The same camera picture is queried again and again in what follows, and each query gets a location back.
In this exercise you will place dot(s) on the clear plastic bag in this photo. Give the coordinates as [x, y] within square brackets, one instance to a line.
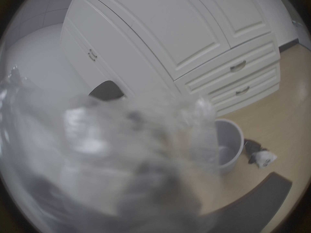
[85, 154]

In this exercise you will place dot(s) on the black plastic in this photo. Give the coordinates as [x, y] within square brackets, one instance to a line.
[252, 147]

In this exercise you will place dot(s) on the white trash bin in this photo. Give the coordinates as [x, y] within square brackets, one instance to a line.
[230, 161]

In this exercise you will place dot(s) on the white wardrobe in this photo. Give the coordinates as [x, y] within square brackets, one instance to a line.
[158, 33]

